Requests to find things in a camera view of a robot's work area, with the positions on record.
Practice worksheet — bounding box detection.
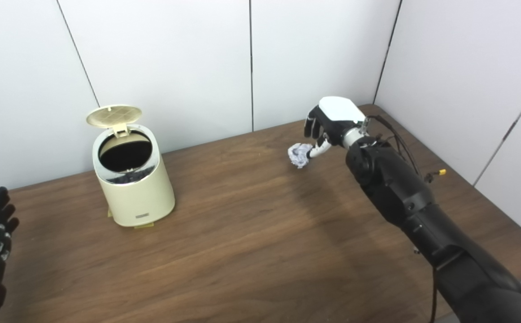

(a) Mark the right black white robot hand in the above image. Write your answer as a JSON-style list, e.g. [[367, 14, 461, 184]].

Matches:
[[304, 96, 368, 158]]

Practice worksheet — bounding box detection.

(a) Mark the cream-colored trash bin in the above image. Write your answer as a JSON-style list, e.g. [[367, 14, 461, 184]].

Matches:
[[86, 105, 175, 227]]

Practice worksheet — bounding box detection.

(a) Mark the white paper ball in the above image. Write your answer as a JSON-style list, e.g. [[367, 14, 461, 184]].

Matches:
[[287, 143, 313, 169]]

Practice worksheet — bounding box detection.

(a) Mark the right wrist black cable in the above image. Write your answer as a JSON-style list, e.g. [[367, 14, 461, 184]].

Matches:
[[366, 114, 438, 323]]

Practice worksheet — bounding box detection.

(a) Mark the cream round bin lid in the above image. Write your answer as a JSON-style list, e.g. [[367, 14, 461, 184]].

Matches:
[[86, 105, 143, 137]]

